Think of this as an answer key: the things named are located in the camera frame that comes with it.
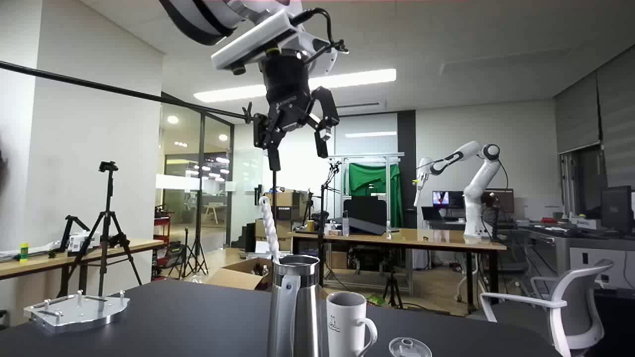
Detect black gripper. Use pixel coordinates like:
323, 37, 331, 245
252, 52, 341, 173

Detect white bottle brush blue head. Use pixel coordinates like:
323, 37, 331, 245
258, 195, 280, 263

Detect stainless steel flask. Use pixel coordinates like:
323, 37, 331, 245
266, 255, 323, 357

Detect long ceiling light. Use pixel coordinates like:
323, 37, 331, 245
192, 68, 399, 106

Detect stacked cardboard boxes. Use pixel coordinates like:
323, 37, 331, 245
262, 189, 313, 243

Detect green screen backdrop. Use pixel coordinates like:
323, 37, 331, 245
347, 163, 405, 231

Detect thin black vertical stand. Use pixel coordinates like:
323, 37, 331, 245
268, 167, 280, 265

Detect black stand with white head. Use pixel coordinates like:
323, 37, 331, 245
315, 158, 347, 290

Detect black monitor on desk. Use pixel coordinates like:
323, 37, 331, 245
341, 195, 389, 237

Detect wooden desk black legs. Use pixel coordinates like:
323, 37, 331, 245
289, 227, 508, 318

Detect open cardboard box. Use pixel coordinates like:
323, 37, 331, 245
206, 259, 274, 294

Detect lit laptop screen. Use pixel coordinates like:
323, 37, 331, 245
430, 189, 466, 211

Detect folded black tripods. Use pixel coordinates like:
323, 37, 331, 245
164, 227, 212, 280

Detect short black tripod stand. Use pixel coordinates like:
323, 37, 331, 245
381, 267, 407, 312

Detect long black boom pole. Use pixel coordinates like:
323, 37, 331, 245
0, 58, 258, 126

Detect white ceramic mug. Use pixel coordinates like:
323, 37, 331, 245
325, 290, 381, 357

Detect clear round lid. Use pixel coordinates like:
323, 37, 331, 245
387, 336, 434, 357

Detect small black stand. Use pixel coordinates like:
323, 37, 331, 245
47, 215, 91, 261

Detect clear acrylic plate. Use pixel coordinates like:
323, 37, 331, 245
24, 290, 133, 336

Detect long wooden bench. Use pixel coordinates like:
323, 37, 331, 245
0, 239, 168, 282

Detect grey lab counter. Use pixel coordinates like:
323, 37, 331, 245
526, 223, 635, 294

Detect dark computer monitor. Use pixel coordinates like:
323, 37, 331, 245
599, 185, 635, 237

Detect white office chair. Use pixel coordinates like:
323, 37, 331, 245
478, 265, 615, 357

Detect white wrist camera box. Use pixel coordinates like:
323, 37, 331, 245
210, 9, 301, 76

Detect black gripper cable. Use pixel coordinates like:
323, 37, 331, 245
295, 7, 351, 56

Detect tall black camera tripod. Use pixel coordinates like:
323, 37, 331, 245
57, 160, 145, 298

